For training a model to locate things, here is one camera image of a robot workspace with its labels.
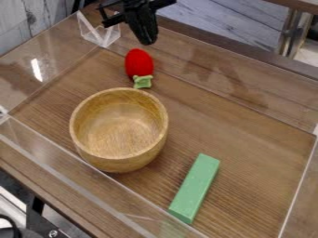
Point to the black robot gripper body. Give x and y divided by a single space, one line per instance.
125 5

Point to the metal table leg background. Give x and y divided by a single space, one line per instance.
295 33

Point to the clear acrylic tray wall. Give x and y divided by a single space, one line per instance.
106 209

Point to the clear acrylic corner bracket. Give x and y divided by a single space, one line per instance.
98 35

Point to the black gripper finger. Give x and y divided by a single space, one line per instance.
137 26
150 25

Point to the green rectangular block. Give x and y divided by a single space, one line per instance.
189 198

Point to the red plush strawberry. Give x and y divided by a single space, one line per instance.
140 68

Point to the black table frame leg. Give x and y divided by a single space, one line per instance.
38 223

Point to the round wooden bowl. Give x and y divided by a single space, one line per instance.
120 129

